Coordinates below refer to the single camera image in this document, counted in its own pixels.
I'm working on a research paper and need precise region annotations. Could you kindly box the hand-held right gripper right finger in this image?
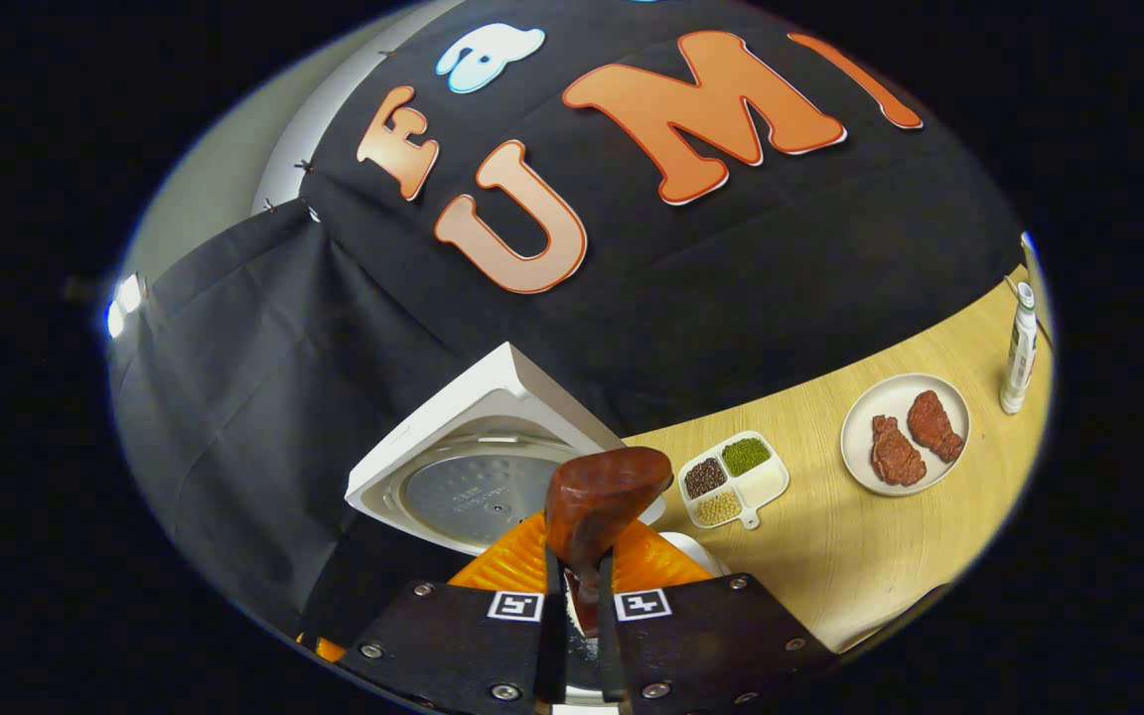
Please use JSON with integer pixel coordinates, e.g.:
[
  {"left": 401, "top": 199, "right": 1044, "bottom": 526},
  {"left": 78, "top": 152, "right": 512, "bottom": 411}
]
[{"left": 592, "top": 516, "right": 836, "bottom": 715}]

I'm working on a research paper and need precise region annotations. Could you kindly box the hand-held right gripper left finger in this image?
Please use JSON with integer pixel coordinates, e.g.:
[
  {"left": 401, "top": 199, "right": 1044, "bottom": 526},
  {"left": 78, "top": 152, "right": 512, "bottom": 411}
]
[{"left": 334, "top": 511, "right": 565, "bottom": 715}]

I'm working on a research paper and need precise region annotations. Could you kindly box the white drink bottle green cap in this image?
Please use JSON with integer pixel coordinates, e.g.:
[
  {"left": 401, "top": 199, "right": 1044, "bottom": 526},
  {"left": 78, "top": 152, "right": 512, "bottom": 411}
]
[{"left": 999, "top": 282, "right": 1038, "bottom": 415}]

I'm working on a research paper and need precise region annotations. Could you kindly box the long ceiling lamp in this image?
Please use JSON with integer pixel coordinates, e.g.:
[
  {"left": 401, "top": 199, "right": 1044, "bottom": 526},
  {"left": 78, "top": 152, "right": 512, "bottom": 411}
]
[{"left": 103, "top": 272, "right": 146, "bottom": 341}]

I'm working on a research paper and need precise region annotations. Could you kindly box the white round plate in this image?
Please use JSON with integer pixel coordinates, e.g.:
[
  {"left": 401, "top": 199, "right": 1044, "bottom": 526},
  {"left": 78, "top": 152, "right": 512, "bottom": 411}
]
[{"left": 840, "top": 373, "right": 971, "bottom": 497}]

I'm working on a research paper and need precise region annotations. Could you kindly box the white rice cooker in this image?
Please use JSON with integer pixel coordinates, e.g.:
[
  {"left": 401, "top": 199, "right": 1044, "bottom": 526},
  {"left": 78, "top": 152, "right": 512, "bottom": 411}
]
[{"left": 344, "top": 342, "right": 732, "bottom": 715}]

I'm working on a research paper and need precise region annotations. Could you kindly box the brown wooden spoon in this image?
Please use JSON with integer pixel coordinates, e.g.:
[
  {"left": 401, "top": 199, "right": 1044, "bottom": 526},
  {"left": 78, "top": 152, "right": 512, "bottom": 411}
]
[{"left": 544, "top": 446, "right": 674, "bottom": 637}]

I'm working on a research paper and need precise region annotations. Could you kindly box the white divided bean dish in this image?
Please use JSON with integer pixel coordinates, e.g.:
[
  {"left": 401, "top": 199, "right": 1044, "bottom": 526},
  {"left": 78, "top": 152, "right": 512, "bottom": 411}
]
[{"left": 678, "top": 430, "right": 791, "bottom": 530}]

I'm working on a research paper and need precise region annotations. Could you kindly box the row of cloth clips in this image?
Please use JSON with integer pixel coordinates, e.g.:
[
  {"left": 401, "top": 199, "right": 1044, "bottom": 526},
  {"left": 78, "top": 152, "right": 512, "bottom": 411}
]
[{"left": 262, "top": 48, "right": 396, "bottom": 221}]

